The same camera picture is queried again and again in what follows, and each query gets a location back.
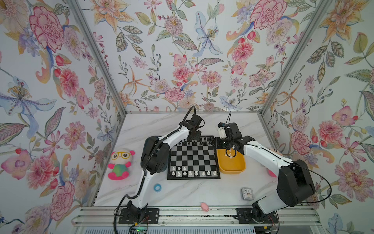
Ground yellow white plush toy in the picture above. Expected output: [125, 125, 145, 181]
[108, 150, 135, 180]

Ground small white clock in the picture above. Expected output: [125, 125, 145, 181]
[241, 187, 254, 200]

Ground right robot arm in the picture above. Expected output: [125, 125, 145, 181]
[212, 122, 316, 221]

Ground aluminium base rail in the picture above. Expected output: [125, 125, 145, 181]
[72, 206, 321, 227]

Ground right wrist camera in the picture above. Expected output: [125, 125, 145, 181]
[217, 122, 227, 138]

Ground pink eraser toy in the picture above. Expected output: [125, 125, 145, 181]
[200, 202, 209, 212]

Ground black white chessboard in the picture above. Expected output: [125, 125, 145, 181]
[167, 136, 221, 180]

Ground pink plush doll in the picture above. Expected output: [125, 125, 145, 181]
[267, 169, 278, 178]

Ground yellow plastic tray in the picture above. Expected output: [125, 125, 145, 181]
[216, 149, 246, 175]

